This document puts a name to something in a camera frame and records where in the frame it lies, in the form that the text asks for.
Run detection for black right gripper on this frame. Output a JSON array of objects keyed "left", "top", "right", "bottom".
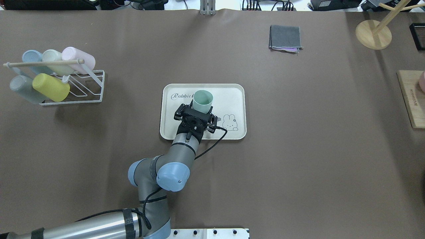
[{"left": 174, "top": 99, "right": 218, "bottom": 145}]

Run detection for green cup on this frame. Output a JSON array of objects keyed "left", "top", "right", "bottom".
[{"left": 192, "top": 90, "right": 213, "bottom": 114}]

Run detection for cream rabbit print tray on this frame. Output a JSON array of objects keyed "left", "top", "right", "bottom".
[{"left": 159, "top": 84, "right": 246, "bottom": 140}]

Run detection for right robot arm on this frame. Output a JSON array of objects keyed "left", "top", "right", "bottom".
[{"left": 1, "top": 100, "right": 218, "bottom": 239}]

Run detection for pink cup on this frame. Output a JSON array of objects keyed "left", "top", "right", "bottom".
[{"left": 61, "top": 47, "right": 96, "bottom": 75}]

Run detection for yellow cup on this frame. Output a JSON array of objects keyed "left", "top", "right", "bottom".
[{"left": 32, "top": 74, "right": 70, "bottom": 102}]

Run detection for cream white cup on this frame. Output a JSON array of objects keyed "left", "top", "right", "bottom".
[{"left": 42, "top": 49, "right": 74, "bottom": 76}]

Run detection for light blue cup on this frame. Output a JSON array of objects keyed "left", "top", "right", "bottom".
[{"left": 22, "top": 50, "right": 53, "bottom": 75}]

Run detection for grey cup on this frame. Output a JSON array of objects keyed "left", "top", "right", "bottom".
[{"left": 10, "top": 75, "right": 47, "bottom": 104}]

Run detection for black glass rack tray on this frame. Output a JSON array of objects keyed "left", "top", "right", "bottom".
[{"left": 409, "top": 23, "right": 425, "bottom": 50}]

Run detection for folded grey cloth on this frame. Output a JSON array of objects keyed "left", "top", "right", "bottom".
[{"left": 269, "top": 25, "right": 303, "bottom": 53}]

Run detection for wooden mug tree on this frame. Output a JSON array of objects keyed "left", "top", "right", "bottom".
[{"left": 355, "top": 0, "right": 425, "bottom": 50}]

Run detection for wooden cutting board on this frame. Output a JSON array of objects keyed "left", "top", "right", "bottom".
[{"left": 396, "top": 70, "right": 425, "bottom": 129}]

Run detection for pink ice bowl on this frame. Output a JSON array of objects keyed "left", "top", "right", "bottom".
[{"left": 418, "top": 71, "right": 425, "bottom": 93}]

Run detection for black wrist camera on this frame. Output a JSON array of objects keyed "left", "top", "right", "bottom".
[{"left": 206, "top": 123, "right": 217, "bottom": 134}]

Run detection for aluminium frame post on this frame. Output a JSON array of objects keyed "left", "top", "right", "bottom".
[{"left": 199, "top": 0, "right": 216, "bottom": 16}]

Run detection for white wire cup rack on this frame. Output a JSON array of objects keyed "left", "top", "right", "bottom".
[{"left": 3, "top": 59, "right": 105, "bottom": 106}]

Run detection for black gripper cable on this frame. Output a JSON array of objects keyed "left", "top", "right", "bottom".
[{"left": 75, "top": 126, "right": 228, "bottom": 230}]

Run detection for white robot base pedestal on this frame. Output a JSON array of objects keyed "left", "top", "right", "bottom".
[{"left": 168, "top": 228, "right": 250, "bottom": 239}]

